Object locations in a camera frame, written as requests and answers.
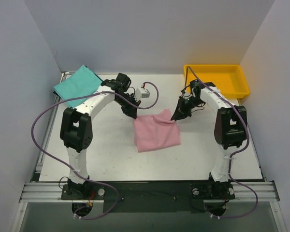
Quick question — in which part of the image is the pink t shirt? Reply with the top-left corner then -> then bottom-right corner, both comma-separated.
133,109 -> 181,152

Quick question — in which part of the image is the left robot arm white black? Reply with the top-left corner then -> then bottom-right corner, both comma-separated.
60,73 -> 148,199

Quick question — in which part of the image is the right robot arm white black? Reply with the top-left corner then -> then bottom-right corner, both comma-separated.
171,80 -> 248,198

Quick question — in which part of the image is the teal folded t shirt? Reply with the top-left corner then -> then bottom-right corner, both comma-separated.
54,65 -> 102,100

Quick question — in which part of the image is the yellow plastic tray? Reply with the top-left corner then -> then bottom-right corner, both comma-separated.
183,64 -> 250,99

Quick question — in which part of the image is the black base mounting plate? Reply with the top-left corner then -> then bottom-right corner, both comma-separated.
61,180 -> 235,215

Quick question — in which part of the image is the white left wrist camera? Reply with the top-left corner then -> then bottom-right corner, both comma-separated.
134,87 -> 150,102

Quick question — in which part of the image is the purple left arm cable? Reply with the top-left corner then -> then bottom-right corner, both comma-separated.
31,81 -> 160,220

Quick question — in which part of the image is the aluminium front rail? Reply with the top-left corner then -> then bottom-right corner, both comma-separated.
20,182 -> 280,203

